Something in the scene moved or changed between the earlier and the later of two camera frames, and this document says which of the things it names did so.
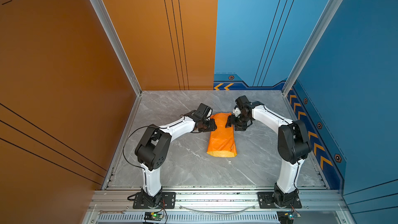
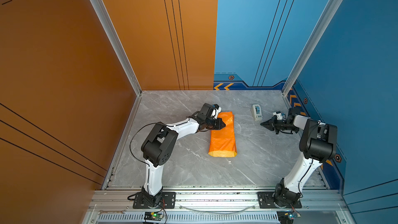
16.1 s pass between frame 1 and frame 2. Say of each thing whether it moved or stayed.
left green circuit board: stayed
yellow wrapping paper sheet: stayed
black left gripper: stayed
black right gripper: moved
